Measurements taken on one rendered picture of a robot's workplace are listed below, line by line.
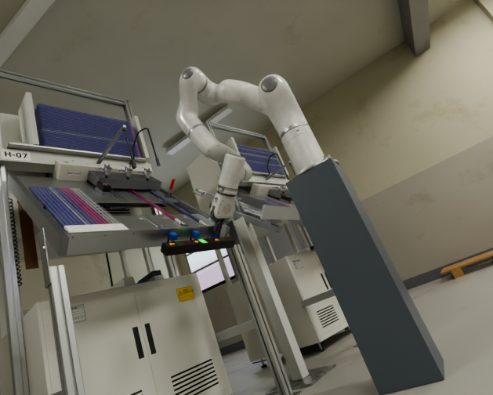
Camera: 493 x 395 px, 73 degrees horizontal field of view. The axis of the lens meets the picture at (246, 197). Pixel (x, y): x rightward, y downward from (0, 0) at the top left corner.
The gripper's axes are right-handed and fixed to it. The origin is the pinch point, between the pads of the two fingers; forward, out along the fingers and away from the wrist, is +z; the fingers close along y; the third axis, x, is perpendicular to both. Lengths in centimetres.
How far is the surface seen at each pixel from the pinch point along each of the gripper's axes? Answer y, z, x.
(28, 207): -60, 5, 38
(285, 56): 238, -140, 195
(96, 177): -28, -3, 60
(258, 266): 30.7, 21.1, -3.8
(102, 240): -47.8, 3.1, 2.3
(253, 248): 30.9, 13.7, 2.4
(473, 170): 393, -63, -15
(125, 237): -40.0, 2.8, 2.3
